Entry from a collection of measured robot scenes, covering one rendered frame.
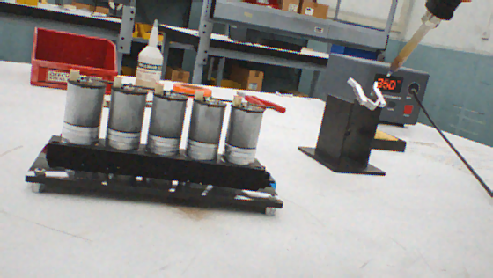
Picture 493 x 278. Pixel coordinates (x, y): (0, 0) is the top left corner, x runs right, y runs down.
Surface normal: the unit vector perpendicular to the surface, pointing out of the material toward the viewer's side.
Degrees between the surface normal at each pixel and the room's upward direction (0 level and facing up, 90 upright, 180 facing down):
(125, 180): 0
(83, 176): 0
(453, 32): 90
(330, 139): 90
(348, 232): 0
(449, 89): 90
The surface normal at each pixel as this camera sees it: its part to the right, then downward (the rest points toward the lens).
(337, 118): -0.91, -0.08
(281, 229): 0.18, -0.96
